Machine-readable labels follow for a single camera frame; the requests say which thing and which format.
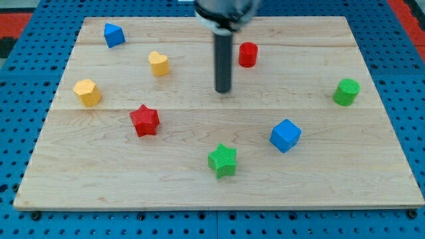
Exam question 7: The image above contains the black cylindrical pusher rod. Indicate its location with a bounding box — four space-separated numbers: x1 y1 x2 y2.
213 34 233 93

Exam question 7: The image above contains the red star block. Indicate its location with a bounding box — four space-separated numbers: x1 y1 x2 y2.
129 104 160 137

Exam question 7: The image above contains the blue cube block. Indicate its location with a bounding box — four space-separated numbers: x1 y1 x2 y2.
270 119 302 153

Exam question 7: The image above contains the green star block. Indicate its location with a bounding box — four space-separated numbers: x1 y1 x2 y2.
208 143 237 179

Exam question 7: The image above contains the red cylinder block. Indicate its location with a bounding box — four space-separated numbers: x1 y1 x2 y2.
238 42 258 68

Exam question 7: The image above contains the yellow heart block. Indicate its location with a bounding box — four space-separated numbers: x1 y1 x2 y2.
148 51 170 76

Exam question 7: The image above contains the wooden board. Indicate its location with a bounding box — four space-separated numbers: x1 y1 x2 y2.
14 17 424 211

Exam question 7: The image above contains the blue triangular prism block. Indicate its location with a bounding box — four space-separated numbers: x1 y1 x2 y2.
104 23 126 48

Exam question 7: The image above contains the green cylinder block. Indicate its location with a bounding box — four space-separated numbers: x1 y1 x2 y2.
333 78 361 106

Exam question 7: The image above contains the yellow hexagon block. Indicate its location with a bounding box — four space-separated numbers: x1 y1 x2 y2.
73 79 102 108

